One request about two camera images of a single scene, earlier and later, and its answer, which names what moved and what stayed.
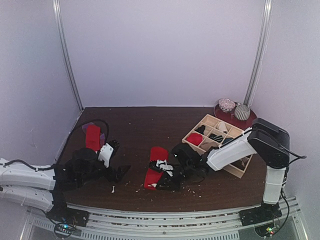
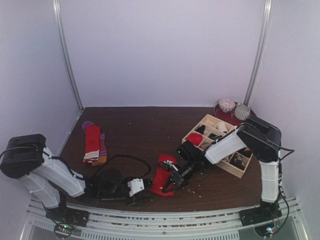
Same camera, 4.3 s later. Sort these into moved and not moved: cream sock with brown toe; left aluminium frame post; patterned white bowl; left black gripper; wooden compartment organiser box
Moved: left black gripper
Not moved: wooden compartment organiser box; cream sock with brown toe; patterned white bowl; left aluminium frame post
